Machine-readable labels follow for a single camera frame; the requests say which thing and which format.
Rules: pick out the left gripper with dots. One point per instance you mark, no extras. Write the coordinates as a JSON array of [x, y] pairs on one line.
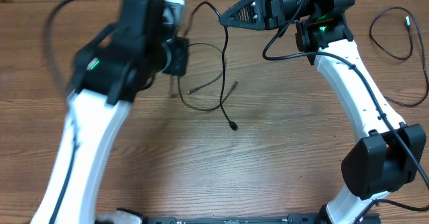
[[181, 49]]

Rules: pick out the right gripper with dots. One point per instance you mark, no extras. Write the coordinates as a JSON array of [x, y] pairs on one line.
[[256, 3]]

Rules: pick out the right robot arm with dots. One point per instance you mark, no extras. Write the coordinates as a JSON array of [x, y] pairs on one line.
[[387, 150]]

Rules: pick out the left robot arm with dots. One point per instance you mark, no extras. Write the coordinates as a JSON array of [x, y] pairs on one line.
[[120, 61]]

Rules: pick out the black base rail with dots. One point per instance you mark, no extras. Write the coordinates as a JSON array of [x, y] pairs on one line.
[[231, 220]]

